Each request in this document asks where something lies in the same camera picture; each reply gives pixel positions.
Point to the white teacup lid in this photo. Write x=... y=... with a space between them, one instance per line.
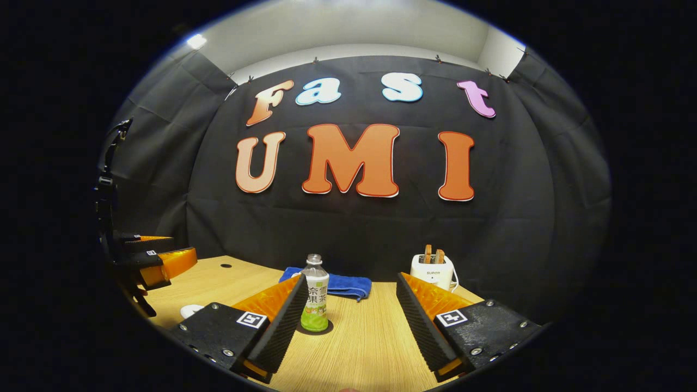
x=190 y=310

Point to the white toaster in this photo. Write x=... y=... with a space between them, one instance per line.
x=433 y=275

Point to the blue folded towel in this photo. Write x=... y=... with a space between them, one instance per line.
x=348 y=284

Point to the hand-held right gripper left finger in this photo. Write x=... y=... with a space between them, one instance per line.
x=280 y=337

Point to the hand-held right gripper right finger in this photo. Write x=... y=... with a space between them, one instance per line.
x=419 y=326

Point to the ceiling light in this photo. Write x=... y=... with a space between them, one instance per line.
x=196 y=41

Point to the green label water bottle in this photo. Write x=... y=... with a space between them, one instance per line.
x=315 y=294

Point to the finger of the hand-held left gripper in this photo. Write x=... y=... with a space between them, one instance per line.
x=171 y=264
x=144 y=242

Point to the dark round coaster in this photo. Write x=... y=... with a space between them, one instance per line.
x=330 y=328

